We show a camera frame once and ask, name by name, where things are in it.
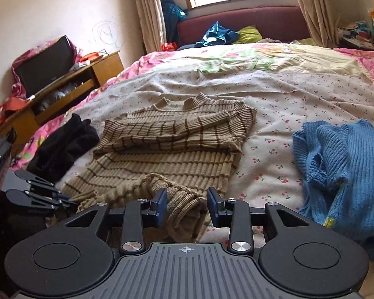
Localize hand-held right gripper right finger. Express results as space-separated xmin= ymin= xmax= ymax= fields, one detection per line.
xmin=206 ymin=187 xmax=312 ymax=253

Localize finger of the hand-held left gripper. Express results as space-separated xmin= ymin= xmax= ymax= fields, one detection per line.
xmin=14 ymin=170 xmax=63 ymax=197
xmin=6 ymin=189 xmax=78 ymax=216

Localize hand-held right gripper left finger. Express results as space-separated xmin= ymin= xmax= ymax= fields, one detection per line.
xmin=64 ymin=188 xmax=169 ymax=255

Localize beige striped knit sweater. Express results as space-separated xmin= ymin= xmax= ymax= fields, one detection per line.
xmin=61 ymin=93 xmax=258 ymax=243

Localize black garment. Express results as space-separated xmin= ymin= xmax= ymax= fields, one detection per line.
xmin=26 ymin=114 xmax=99 ymax=183

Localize red cloth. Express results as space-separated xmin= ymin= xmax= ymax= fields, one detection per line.
xmin=0 ymin=96 xmax=30 ymax=128

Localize black television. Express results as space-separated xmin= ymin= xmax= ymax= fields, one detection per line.
xmin=15 ymin=36 xmax=74 ymax=95

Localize cherry print bed sheet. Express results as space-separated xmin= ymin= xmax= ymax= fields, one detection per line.
xmin=54 ymin=69 xmax=374 ymax=287

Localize wooden cabinet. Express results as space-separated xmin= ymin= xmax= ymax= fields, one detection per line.
xmin=0 ymin=51 xmax=125 ymax=150

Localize blue knit sweater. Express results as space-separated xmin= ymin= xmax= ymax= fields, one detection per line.
xmin=292 ymin=119 xmax=374 ymax=262

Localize blue garment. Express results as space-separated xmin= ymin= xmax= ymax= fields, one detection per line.
xmin=201 ymin=22 xmax=239 ymax=47

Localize yellow-green cloth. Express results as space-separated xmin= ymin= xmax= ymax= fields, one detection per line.
xmin=232 ymin=26 xmax=264 ymax=44

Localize blue plastic bag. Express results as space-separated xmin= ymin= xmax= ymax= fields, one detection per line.
xmin=161 ymin=0 xmax=187 ymax=44

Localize maroon sofa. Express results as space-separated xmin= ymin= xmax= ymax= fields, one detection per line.
xmin=177 ymin=5 xmax=310 ymax=48

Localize beige curtain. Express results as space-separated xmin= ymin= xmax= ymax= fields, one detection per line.
xmin=288 ymin=0 xmax=337 ymax=49
xmin=128 ymin=0 xmax=167 ymax=53

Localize cluttered nightstand items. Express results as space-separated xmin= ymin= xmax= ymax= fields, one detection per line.
xmin=337 ymin=6 xmax=374 ymax=49

